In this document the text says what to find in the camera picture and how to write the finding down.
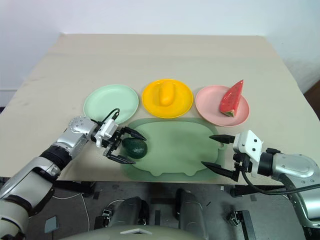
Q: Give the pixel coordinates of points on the yellow plate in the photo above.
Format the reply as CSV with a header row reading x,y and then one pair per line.
x,y
150,100

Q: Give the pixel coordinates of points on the dark grey rounded shape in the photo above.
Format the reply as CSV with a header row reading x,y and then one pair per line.
x,y
127,212
191,212

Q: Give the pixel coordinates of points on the yellow mango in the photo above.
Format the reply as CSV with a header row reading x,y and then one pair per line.
x,y
165,93

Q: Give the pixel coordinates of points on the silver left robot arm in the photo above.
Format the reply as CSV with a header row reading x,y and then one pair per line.
x,y
30,180

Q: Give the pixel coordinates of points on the black floor bracket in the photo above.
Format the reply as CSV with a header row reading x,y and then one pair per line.
x,y
246,222

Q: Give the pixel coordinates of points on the black table frame bar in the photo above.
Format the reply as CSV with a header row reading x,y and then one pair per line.
x,y
257,191

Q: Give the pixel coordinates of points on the grey square floor piece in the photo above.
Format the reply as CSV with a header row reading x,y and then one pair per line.
x,y
51,224

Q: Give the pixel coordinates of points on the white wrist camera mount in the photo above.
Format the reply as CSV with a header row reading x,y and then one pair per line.
x,y
108,127
250,143

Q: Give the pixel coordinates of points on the red watermelon slice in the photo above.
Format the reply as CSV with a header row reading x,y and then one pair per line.
x,y
231,100

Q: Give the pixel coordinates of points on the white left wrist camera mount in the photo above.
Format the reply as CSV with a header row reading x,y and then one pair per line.
x,y
108,127

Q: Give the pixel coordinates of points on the pale grey rounded robot body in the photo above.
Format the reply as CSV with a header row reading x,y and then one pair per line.
x,y
100,233

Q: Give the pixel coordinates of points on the pink plate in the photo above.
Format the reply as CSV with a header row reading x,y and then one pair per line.
x,y
210,105

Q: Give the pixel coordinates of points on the beige tablecloth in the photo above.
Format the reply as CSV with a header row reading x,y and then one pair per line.
x,y
160,60

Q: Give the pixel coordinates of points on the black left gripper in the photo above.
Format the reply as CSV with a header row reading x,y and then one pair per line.
x,y
114,143

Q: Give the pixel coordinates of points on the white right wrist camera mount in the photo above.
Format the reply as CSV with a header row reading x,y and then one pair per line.
x,y
250,143

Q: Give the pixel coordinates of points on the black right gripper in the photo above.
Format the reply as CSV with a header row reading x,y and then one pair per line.
x,y
241,160

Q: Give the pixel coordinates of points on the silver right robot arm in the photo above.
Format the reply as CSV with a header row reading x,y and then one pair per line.
x,y
297,165

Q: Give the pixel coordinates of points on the dark green avocado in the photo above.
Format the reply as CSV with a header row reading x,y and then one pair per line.
x,y
135,148

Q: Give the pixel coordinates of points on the light green plate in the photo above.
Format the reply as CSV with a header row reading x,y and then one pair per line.
x,y
110,100

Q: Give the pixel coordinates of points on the green pig-shaped silicone mat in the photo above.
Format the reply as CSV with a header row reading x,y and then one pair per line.
x,y
175,147

